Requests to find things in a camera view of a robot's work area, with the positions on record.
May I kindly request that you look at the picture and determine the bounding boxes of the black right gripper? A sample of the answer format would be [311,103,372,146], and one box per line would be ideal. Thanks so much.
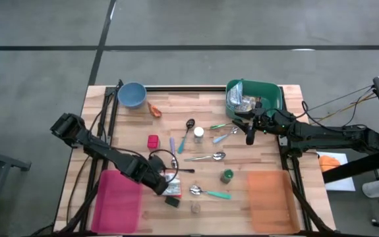
[231,107,277,134]

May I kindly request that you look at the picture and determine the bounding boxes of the clear yellow snack packet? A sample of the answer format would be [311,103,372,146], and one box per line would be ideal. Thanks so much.
[238,95,262,113]

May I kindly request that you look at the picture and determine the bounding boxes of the red ramen noodle packet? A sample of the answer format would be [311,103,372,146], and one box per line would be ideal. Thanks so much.
[161,172,183,198]

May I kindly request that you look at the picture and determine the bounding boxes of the green pepper spice tin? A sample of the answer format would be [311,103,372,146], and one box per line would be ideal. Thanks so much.
[164,196,181,209]

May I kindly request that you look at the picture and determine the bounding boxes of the plain silver spoon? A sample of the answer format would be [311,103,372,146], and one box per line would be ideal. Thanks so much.
[184,151,227,162]

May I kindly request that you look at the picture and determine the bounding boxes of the white lid spice jar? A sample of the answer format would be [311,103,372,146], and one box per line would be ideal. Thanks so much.
[193,126,205,144]

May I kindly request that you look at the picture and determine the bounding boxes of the green lid oregano jar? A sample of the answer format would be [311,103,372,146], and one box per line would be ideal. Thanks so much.
[220,168,235,184]

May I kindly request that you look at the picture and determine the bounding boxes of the orange brown snack packet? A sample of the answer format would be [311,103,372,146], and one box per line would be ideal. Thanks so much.
[147,101,163,119]

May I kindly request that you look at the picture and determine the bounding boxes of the green plastic bin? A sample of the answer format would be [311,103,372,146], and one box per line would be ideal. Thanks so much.
[225,78,283,121]

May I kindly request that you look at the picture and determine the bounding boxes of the pink plastic tray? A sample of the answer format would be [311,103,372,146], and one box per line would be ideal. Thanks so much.
[90,169,143,234]

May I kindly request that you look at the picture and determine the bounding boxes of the orange plastic tray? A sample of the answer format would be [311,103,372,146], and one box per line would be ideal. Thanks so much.
[247,170,301,234]

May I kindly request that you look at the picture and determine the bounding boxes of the blue bowl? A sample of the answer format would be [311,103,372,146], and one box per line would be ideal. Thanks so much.
[117,81,148,109]

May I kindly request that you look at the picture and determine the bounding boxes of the orange cloth object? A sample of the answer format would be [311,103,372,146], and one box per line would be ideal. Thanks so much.
[318,155,341,173]

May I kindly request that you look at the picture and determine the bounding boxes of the white paper sheet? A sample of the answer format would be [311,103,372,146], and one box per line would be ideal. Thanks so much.
[316,151,357,192]

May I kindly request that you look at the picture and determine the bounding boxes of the black metal beam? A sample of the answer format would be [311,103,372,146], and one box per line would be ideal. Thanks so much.
[322,144,379,184]

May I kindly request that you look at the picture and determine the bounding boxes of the dark metal table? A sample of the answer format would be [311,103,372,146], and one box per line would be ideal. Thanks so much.
[0,143,32,237]

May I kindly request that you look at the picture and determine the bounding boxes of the spoon with light blue handle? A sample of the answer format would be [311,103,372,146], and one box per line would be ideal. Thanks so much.
[212,126,239,144]

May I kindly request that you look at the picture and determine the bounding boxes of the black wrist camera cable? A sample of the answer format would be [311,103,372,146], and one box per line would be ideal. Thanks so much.
[148,149,180,185]

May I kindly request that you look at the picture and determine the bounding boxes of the spoon with purple handle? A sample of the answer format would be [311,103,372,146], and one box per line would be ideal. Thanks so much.
[169,136,179,169]

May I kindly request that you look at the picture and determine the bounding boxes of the spoon with mint green handle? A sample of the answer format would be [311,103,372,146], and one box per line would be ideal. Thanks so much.
[189,184,233,200]

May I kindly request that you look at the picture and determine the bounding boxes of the black aluminium table frame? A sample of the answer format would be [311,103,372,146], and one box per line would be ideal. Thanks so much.
[55,78,337,237]

